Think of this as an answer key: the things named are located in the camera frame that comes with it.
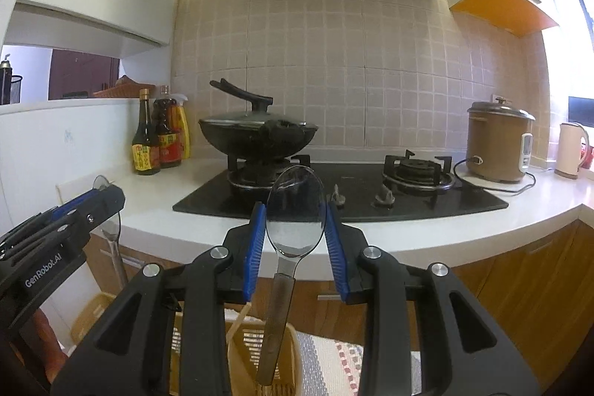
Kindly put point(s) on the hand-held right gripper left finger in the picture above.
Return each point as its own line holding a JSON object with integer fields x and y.
{"x": 255, "y": 252}

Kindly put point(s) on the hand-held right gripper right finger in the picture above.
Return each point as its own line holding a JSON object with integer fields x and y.
{"x": 335, "y": 252}

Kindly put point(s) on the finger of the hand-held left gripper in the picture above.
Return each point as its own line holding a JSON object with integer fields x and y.
{"x": 104, "y": 203}
{"x": 74, "y": 203}

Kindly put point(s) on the metal spoon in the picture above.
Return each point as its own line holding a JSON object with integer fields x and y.
{"x": 115, "y": 259}
{"x": 294, "y": 215}

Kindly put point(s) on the tan plastic utensil basket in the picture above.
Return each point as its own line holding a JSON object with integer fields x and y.
{"x": 93, "y": 312}

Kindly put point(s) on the person's left forearm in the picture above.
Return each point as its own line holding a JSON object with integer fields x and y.
{"x": 48, "y": 345}

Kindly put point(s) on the stove knob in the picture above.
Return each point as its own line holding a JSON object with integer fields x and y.
{"x": 337, "y": 196}
{"x": 384, "y": 197}

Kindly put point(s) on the dark soy sauce bottle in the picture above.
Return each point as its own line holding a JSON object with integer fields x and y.
{"x": 145, "y": 145}

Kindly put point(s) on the wooden chopstick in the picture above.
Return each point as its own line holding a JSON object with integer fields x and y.
{"x": 237, "y": 324}

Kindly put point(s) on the red label sauce bottle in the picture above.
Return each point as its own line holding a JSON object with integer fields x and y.
{"x": 169, "y": 145}

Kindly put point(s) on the yellow spray bottle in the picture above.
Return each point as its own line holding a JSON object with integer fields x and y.
{"x": 184, "y": 131}

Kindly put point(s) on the striped woven cloth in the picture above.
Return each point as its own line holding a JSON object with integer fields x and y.
{"x": 334, "y": 363}

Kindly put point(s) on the black wok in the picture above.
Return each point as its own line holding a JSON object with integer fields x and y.
{"x": 241, "y": 141}

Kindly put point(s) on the black glass gas stove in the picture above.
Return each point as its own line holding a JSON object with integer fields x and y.
{"x": 441, "y": 201}

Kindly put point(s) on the black mesh holder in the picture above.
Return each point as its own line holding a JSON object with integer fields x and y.
{"x": 11, "y": 90}

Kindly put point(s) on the glass wok lid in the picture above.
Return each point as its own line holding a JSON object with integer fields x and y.
{"x": 241, "y": 117}

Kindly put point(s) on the brown rice cooker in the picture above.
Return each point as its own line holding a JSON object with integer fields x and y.
{"x": 496, "y": 145}

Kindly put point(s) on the cream electric kettle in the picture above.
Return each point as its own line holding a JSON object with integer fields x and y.
{"x": 570, "y": 150}

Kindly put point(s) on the red container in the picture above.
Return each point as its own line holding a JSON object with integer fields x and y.
{"x": 589, "y": 157}

